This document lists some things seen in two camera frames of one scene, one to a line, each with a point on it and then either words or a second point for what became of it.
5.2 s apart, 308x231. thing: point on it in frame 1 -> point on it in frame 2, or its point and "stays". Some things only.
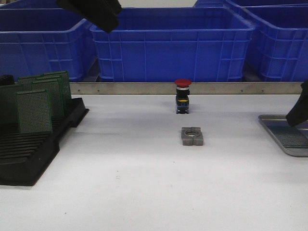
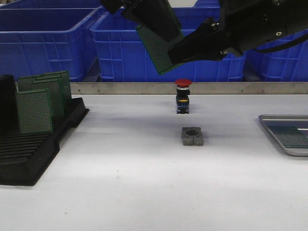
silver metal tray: x=293 y=139 stays
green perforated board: x=34 y=112 stays
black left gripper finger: x=102 y=14 -> x=157 y=16
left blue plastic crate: x=33 y=41 stays
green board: x=8 y=107 -> x=158 y=49
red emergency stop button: x=182 y=100 stays
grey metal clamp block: x=192 y=136 stays
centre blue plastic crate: x=174 y=44 stays
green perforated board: x=54 y=88 stays
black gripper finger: x=109 y=9 -> x=113 y=6
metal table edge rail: x=197 y=88 stays
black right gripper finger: x=299 y=113 -> x=243 y=25
